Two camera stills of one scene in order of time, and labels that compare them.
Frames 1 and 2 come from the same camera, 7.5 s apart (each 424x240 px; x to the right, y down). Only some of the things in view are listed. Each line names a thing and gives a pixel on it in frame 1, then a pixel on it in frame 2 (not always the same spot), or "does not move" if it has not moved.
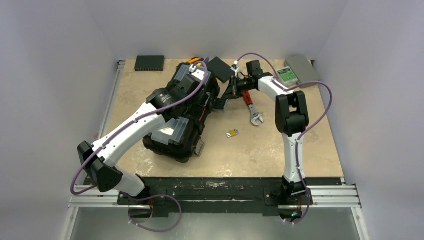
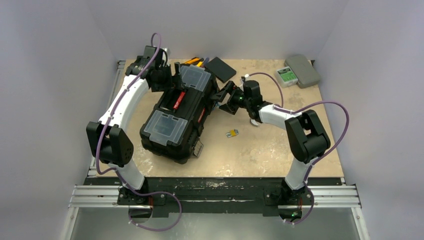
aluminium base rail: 87,196 does not move
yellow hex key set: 232,133 does not move
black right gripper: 233,87 -> 230,96
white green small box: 286,76 does not move
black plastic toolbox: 194,90 does not move
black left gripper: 176,83 -> 168,86
